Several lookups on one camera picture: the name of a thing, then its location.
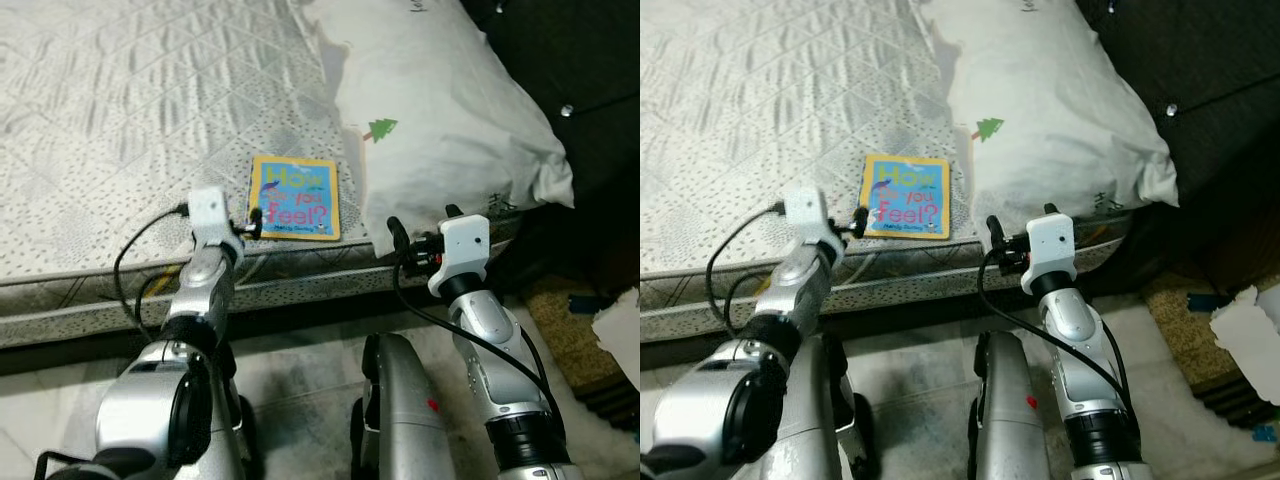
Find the dark tufted headboard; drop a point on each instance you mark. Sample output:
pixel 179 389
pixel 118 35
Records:
pixel 1220 60
pixel 580 60

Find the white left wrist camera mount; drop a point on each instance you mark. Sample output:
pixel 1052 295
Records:
pixel 808 215
pixel 210 215

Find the brown bristle doormat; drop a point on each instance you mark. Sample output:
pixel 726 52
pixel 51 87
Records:
pixel 1180 345
pixel 565 345

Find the torn white paper sheet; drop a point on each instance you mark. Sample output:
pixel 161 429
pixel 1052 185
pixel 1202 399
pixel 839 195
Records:
pixel 1245 330
pixel 620 325

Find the silver left robot leg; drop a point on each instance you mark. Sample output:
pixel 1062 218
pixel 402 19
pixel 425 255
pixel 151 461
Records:
pixel 845 420
pixel 235 420

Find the silver robot leg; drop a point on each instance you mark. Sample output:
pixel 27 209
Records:
pixel 1005 410
pixel 235 420
pixel 400 410
pixel 845 420

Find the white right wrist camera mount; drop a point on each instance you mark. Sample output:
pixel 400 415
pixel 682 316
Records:
pixel 462 250
pixel 1050 250

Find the blue yellow children's book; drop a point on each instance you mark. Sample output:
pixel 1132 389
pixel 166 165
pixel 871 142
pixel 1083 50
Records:
pixel 905 195
pixel 295 195

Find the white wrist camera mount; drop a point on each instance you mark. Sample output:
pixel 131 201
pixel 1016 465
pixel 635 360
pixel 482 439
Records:
pixel 808 215
pixel 1050 250
pixel 210 215
pixel 462 250

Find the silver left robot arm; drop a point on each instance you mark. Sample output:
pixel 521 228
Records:
pixel 790 300
pixel 200 290

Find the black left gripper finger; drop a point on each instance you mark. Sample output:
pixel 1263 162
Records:
pixel 861 222
pixel 256 222

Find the silver right robot leg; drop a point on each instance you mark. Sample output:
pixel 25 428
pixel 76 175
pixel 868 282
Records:
pixel 1005 410
pixel 400 410

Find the white pillow green tree print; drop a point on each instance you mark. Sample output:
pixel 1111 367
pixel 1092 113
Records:
pixel 440 110
pixel 1050 110

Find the small dark blue object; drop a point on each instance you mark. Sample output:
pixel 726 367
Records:
pixel 1210 302
pixel 588 303

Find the grey quilted mattress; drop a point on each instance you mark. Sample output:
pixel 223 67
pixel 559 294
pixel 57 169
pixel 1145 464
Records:
pixel 150 100
pixel 780 100

